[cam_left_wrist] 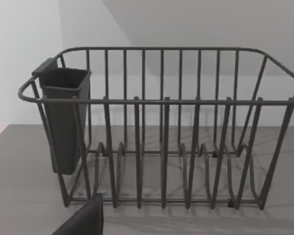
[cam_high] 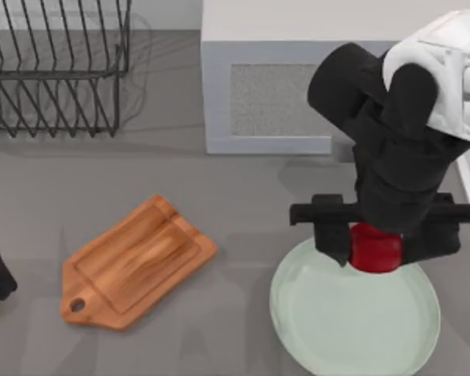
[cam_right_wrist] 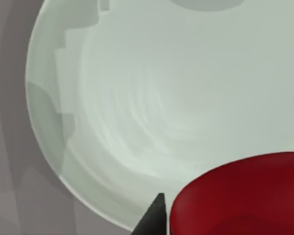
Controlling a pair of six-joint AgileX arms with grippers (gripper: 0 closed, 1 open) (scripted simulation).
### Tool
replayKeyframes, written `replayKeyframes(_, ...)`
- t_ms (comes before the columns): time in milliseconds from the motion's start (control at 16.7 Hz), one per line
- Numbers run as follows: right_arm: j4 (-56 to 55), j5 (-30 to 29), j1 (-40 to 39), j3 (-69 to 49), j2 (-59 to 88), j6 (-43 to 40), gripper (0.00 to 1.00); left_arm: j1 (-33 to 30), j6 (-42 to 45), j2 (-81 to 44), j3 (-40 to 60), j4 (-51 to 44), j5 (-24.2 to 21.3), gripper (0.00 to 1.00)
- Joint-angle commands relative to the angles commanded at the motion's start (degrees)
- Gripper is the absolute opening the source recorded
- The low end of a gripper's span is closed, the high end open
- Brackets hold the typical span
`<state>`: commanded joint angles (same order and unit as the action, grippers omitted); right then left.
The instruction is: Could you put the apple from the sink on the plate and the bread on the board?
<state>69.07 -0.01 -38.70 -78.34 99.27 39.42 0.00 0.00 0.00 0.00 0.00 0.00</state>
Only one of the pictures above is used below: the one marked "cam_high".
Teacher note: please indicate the pale green plate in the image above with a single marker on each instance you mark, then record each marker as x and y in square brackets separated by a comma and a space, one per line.
[352, 321]

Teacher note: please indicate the white box with grey panel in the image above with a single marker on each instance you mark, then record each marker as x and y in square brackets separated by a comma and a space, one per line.
[266, 43]

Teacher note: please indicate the red cup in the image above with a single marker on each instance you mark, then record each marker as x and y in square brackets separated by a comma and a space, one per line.
[376, 250]

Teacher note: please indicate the wooden cutting board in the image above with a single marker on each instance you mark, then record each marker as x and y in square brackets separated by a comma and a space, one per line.
[141, 262]

